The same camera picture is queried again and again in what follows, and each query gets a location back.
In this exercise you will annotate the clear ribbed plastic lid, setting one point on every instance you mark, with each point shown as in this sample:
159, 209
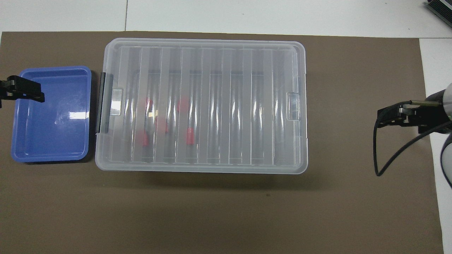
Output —
247, 56

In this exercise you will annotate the brown table mat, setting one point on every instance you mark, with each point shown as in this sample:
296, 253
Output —
226, 211

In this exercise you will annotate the red plastic block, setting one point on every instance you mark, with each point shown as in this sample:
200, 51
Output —
190, 136
148, 104
146, 139
161, 126
183, 104

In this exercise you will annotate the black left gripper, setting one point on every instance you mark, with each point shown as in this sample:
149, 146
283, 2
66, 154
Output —
12, 84

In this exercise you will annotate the blue plastic tray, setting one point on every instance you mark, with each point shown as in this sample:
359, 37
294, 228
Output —
49, 137

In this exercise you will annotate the clear plastic storage box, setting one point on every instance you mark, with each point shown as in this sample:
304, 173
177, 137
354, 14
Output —
162, 155

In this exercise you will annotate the grey finned metal device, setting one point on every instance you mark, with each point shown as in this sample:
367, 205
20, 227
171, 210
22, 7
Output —
441, 8

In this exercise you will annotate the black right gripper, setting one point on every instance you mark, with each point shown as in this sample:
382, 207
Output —
432, 109

